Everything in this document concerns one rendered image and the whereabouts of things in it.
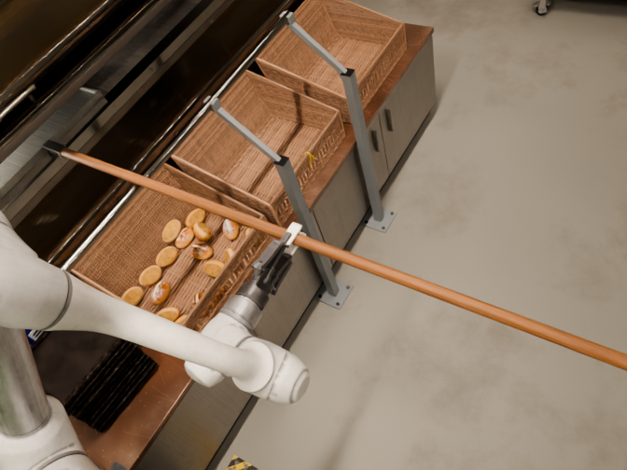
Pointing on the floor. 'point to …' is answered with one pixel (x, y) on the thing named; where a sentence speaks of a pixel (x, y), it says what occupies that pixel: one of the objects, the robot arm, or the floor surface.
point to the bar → (340, 290)
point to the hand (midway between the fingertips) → (292, 238)
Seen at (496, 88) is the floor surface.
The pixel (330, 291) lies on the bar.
